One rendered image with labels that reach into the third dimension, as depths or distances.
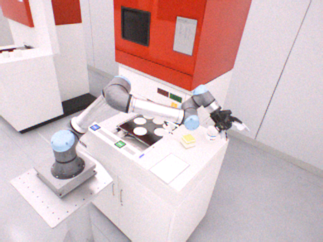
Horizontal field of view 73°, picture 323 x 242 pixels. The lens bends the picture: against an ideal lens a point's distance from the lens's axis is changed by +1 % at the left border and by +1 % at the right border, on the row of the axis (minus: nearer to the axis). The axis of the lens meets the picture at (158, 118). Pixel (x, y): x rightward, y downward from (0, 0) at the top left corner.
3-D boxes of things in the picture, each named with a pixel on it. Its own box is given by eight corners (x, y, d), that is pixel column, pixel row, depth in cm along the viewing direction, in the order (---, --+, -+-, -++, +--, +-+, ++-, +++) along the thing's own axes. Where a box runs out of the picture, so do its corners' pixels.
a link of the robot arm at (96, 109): (53, 138, 127) (115, 79, 106) (63, 123, 139) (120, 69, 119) (70, 150, 131) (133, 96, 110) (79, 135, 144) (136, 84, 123)
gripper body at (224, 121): (219, 134, 118) (205, 117, 117) (224, 126, 124) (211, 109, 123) (231, 129, 113) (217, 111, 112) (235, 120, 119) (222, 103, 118)
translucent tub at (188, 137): (188, 140, 149) (190, 133, 145) (195, 147, 144) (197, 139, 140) (179, 144, 146) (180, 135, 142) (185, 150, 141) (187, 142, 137)
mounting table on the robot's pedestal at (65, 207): (56, 242, 114) (52, 228, 107) (15, 195, 135) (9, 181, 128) (120, 188, 145) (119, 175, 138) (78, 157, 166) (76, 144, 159)
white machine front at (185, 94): (121, 98, 223) (120, 60, 201) (187, 133, 182) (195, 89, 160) (118, 99, 221) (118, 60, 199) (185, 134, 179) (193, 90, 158)
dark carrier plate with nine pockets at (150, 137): (148, 110, 193) (148, 109, 192) (180, 126, 175) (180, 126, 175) (118, 126, 169) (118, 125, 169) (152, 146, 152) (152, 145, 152)
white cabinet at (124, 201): (132, 167, 256) (133, 107, 211) (204, 219, 207) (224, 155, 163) (84, 202, 212) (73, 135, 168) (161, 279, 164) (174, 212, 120)
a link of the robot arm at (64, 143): (50, 161, 120) (45, 142, 113) (60, 145, 131) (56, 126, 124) (72, 162, 120) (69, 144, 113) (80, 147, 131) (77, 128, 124)
